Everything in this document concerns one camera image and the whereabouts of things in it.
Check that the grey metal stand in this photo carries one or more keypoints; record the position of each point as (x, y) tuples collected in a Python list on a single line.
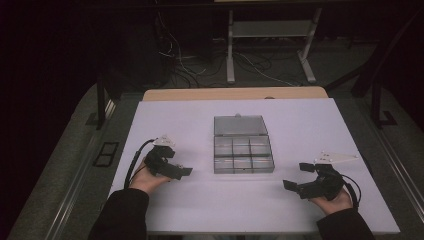
[(270, 28)]

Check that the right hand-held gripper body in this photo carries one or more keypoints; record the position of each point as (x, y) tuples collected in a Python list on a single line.
[(328, 186)]

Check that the person's left hand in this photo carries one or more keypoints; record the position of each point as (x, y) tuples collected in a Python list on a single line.
[(145, 181)]

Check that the metal floor rail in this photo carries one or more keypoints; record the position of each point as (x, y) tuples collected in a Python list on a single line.
[(400, 166), (80, 180)]

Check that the black floor socket frame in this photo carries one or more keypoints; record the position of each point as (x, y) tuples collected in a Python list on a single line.
[(106, 154)]

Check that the person's right hand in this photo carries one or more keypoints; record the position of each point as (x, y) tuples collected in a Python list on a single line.
[(335, 206)]

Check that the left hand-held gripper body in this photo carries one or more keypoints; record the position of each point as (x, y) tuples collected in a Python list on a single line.
[(158, 160)]

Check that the black metal stand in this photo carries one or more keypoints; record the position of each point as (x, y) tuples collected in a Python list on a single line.
[(377, 106)]

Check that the clear grey plastic compartment box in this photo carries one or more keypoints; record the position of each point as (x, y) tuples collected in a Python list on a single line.
[(242, 151)]

